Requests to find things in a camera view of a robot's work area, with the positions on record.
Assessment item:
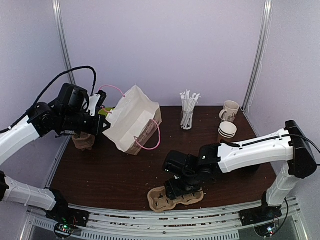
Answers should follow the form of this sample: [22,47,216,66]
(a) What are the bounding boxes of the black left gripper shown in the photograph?
[59,109,110,136]

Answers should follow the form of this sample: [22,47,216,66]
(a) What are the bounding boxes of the single cardboard cup carrier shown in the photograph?
[147,186,205,213]

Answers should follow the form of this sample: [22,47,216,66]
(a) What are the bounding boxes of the cardboard cup carrier stack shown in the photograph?
[71,133,96,151]

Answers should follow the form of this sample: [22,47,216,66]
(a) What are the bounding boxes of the paper cakes bag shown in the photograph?
[102,85,162,156]

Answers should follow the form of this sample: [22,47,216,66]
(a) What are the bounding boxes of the stack of brown paper cups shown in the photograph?
[217,121,238,143]

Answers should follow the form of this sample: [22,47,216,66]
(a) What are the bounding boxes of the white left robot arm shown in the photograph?
[0,83,111,225]

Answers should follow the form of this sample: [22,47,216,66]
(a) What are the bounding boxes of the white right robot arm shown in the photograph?
[162,120,319,225]

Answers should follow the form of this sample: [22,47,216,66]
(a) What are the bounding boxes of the green plastic bowl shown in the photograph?
[98,107,114,117]

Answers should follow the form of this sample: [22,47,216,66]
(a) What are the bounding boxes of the stack of black lids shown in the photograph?
[246,164,261,174]

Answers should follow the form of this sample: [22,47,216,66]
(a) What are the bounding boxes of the white stirrers in holder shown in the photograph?
[180,89,202,131]

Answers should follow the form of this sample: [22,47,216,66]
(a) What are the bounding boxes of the white ceramic mug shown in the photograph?
[219,100,240,123]

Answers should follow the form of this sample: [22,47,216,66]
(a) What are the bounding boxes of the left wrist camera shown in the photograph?
[87,90,107,117]

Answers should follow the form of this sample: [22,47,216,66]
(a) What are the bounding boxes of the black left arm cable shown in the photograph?
[0,65,98,133]

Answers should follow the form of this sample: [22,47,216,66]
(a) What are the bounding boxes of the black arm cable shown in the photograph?
[0,65,98,133]
[219,132,320,167]

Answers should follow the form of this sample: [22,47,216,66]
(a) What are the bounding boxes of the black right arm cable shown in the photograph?
[219,132,320,167]

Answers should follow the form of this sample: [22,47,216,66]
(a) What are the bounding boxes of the left aluminium frame post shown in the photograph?
[52,0,72,70]

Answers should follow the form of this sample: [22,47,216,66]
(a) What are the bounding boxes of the aluminium frame post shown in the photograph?
[52,0,72,70]
[242,0,274,113]

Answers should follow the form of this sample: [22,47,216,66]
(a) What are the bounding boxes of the right aluminium frame post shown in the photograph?
[242,0,274,113]

